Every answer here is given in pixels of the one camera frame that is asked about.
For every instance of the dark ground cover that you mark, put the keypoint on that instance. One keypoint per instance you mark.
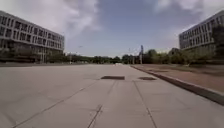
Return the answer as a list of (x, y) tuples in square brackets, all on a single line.
[(147, 78), (112, 77)]

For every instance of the pole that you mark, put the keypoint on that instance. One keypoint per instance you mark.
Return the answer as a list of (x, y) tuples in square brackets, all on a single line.
[(141, 55)]

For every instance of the grey concrete slab pavement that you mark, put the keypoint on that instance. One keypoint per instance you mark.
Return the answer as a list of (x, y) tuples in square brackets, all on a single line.
[(83, 96)]

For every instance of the row of trees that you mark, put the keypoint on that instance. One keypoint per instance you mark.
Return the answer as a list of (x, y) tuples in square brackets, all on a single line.
[(160, 57)]

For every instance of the grey kerb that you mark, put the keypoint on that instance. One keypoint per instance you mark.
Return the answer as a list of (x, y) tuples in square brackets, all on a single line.
[(193, 87)]

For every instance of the white multi-storey building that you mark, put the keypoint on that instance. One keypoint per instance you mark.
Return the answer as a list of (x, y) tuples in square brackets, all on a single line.
[(26, 40)]

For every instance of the pale multi-storey building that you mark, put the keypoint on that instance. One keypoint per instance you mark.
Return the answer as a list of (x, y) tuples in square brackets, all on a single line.
[(200, 35)]

